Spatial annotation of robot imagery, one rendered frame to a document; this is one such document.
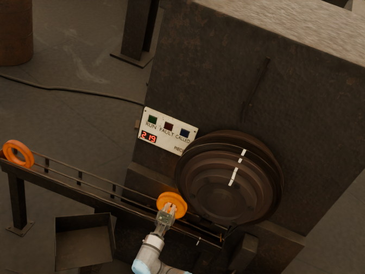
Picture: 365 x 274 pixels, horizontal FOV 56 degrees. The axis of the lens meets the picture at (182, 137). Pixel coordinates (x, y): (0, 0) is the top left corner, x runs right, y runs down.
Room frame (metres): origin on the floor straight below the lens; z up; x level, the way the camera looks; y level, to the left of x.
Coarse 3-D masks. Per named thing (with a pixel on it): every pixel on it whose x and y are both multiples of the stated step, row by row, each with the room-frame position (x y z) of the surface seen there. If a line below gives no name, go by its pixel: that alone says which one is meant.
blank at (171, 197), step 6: (168, 192) 1.12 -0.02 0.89; (162, 198) 1.10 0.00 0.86; (168, 198) 1.09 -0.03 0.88; (174, 198) 1.09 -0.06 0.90; (180, 198) 1.10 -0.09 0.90; (156, 204) 1.10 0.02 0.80; (162, 204) 1.09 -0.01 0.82; (174, 204) 1.09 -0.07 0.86; (180, 204) 1.08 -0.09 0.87; (186, 204) 1.11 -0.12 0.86; (168, 210) 1.09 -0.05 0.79; (180, 210) 1.08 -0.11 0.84; (180, 216) 1.08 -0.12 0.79
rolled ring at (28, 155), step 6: (6, 144) 1.22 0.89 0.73; (12, 144) 1.21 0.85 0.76; (18, 144) 1.22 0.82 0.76; (6, 150) 1.22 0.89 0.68; (18, 150) 1.20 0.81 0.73; (24, 150) 1.21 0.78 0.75; (6, 156) 1.22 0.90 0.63; (12, 156) 1.23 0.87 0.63; (24, 156) 1.20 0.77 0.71; (30, 156) 1.21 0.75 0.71; (18, 162) 1.22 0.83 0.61; (24, 162) 1.23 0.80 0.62; (30, 162) 1.20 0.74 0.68
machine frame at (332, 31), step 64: (192, 0) 1.26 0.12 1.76; (256, 0) 1.50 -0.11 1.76; (320, 0) 1.85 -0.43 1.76; (192, 64) 1.24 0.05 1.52; (256, 64) 1.21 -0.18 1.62; (320, 64) 1.19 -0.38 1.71; (256, 128) 1.20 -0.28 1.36; (320, 128) 1.17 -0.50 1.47; (128, 192) 1.20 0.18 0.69; (320, 192) 1.15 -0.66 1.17; (128, 256) 1.19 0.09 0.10; (192, 256) 1.14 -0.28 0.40; (256, 256) 1.11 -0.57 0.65
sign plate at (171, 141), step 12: (144, 108) 1.24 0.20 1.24; (144, 120) 1.24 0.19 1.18; (156, 120) 1.23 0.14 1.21; (168, 120) 1.22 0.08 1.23; (156, 132) 1.23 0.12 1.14; (168, 132) 1.22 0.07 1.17; (180, 132) 1.21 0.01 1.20; (192, 132) 1.21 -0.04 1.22; (156, 144) 1.23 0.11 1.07; (168, 144) 1.22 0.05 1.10; (180, 144) 1.21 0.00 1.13
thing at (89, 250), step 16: (64, 224) 0.92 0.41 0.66; (80, 224) 0.96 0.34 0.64; (96, 224) 0.99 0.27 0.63; (64, 240) 0.88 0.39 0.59; (80, 240) 0.90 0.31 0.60; (96, 240) 0.92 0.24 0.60; (112, 240) 0.90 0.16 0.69; (64, 256) 0.80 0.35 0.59; (80, 256) 0.83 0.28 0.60; (96, 256) 0.85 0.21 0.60; (112, 256) 0.86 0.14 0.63; (80, 272) 0.85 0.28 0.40
